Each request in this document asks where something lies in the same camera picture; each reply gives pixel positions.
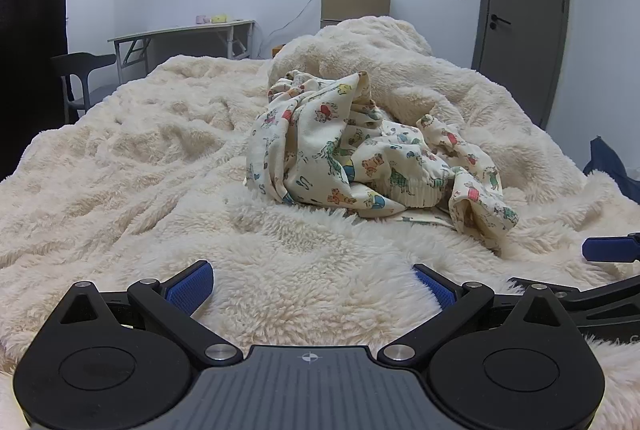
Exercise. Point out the grey folding table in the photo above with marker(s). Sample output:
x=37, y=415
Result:
x=180, y=29

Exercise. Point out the cream cartoon print garment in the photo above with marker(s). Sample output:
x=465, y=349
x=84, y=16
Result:
x=320, y=150

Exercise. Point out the cream fluffy blanket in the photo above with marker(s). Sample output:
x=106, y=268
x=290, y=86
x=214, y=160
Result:
x=150, y=170

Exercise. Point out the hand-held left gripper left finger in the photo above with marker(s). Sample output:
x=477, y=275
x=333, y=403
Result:
x=192, y=286

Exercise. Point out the orange box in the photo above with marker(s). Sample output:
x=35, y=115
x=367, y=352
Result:
x=278, y=51

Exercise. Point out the grey door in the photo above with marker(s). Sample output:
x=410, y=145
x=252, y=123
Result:
x=520, y=10

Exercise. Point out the yellow tabletop item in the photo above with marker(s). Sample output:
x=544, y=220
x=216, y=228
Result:
x=220, y=18

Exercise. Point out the black plastic chair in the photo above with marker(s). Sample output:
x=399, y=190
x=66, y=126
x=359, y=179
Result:
x=75, y=63

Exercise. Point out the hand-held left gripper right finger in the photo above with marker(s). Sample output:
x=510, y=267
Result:
x=436, y=286

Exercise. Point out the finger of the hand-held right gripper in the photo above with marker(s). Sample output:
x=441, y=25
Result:
x=607, y=249
x=595, y=297

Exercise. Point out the dark blue cloth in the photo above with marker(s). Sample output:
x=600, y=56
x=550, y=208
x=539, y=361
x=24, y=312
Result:
x=610, y=165

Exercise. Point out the black curtain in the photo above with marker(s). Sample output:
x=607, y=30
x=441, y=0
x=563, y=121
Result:
x=30, y=35

